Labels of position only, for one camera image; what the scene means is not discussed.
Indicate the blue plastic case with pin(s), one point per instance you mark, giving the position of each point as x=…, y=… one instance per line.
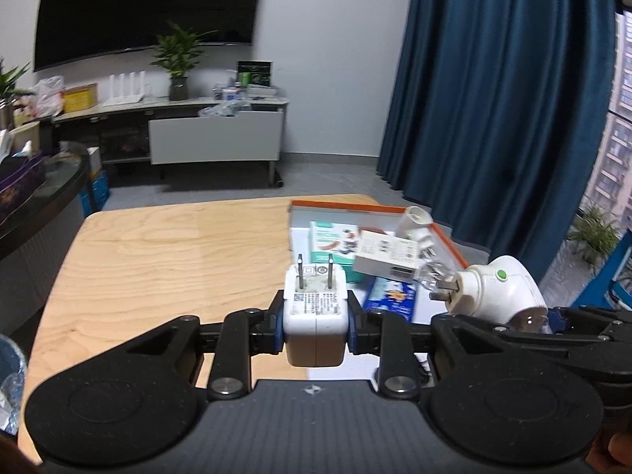
x=390, y=298

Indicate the black wall television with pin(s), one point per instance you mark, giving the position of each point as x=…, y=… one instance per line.
x=148, y=5

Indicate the black green box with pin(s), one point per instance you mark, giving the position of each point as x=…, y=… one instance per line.
x=255, y=74

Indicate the white charger plug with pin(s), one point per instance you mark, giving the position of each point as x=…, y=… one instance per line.
x=316, y=331

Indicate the purple patterned tray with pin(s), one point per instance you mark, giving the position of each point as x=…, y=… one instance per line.
x=19, y=182

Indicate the person's right hand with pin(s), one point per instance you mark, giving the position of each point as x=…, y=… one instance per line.
x=617, y=452

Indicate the potted plant in dark pot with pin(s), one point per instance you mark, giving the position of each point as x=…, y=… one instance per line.
x=178, y=89

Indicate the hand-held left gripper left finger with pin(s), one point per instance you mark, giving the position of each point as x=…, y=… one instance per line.
x=280, y=326

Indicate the white yellow carton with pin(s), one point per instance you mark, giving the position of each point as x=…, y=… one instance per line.
x=94, y=158

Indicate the dark curved desk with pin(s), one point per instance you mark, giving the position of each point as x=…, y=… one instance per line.
x=44, y=192

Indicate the green white bandage box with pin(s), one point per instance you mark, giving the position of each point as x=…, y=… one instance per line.
x=326, y=237

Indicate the blue curtain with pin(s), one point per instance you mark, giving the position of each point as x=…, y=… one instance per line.
x=493, y=108

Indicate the white plastic bag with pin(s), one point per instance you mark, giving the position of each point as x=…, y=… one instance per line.
x=48, y=94

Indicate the leafy green plant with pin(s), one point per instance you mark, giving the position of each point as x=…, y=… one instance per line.
x=10, y=79

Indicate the pile of small packets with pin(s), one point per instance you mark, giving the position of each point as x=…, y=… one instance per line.
x=237, y=103

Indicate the white router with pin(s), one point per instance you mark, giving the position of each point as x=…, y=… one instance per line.
x=126, y=96

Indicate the blue packs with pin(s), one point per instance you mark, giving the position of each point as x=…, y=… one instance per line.
x=96, y=192

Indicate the orange-rimmed white cardboard box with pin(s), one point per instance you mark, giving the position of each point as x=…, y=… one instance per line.
x=298, y=242

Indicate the small white product box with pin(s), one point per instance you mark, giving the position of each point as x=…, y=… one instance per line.
x=385, y=252

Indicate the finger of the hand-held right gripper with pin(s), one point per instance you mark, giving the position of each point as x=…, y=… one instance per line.
x=559, y=320
x=568, y=348

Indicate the outdoor potted plant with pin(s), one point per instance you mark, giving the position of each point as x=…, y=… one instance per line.
x=592, y=232

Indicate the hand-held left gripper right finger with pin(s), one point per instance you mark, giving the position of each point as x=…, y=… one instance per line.
x=354, y=331

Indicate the yellow box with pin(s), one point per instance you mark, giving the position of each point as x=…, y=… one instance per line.
x=80, y=97

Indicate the blue metal frame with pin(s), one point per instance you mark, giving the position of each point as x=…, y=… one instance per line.
x=623, y=256

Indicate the window with city view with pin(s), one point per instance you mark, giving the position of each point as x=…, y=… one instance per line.
x=617, y=133

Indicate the white rolling panel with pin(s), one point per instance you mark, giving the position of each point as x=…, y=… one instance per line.
x=217, y=136

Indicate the trash bin with bag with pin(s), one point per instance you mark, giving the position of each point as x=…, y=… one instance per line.
x=12, y=380

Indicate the television cabinet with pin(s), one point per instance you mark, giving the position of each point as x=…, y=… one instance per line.
x=123, y=111

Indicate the white mosquito heater with bottle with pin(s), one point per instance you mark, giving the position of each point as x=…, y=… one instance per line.
x=493, y=291

